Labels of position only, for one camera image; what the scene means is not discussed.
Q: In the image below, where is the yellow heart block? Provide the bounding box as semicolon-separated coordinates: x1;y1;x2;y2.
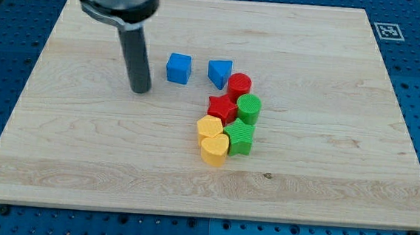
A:
200;134;230;167

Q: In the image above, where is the yellow pentagon block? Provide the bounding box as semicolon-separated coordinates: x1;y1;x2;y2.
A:
196;115;223;146

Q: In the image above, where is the red star block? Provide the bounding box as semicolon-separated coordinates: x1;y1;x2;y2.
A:
207;94;238;126

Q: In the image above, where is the green star block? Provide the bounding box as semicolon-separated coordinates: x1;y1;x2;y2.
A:
223;118;255;156

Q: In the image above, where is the green cylinder block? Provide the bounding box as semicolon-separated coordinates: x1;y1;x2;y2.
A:
237;93;262;125

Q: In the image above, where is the red cylinder block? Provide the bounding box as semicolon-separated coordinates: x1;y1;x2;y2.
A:
226;72;252;103

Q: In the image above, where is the blue triangle block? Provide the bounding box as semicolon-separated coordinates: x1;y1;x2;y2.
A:
207;60;233;90

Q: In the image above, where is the blue cube block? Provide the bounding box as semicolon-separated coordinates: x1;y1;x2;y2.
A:
166;52;192;85

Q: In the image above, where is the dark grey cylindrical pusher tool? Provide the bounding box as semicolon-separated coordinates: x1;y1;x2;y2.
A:
118;27;152;94

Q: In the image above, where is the wooden board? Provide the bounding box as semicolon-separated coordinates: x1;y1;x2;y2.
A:
0;0;420;231

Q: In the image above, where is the white fiducial marker tag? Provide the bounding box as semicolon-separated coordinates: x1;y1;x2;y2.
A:
373;22;404;41

